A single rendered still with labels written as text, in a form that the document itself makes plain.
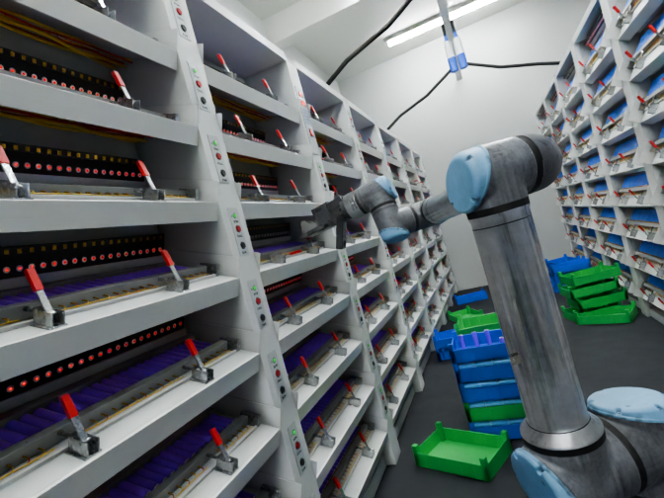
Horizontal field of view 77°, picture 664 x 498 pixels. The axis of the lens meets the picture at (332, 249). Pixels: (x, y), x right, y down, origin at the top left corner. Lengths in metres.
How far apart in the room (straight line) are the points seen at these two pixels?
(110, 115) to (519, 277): 0.81
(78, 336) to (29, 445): 0.15
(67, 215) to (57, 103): 0.19
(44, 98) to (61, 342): 0.38
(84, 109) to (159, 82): 0.35
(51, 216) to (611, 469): 1.04
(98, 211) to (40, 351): 0.24
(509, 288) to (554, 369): 0.17
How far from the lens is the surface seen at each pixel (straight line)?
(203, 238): 1.08
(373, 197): 1.37
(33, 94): 0.82
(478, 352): 1.77
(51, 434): 0.77
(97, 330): 0.75
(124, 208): 0.83
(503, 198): 0.82
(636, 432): 1.06
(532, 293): 0.85
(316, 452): 1.35
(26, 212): 0.73
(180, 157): 1.12
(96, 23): 1.01
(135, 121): 0.95
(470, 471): 1.70
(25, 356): 0.69
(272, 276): 1.17
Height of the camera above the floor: 0.90
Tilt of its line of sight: level
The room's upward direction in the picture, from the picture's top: 15 degrees counter-clockwise
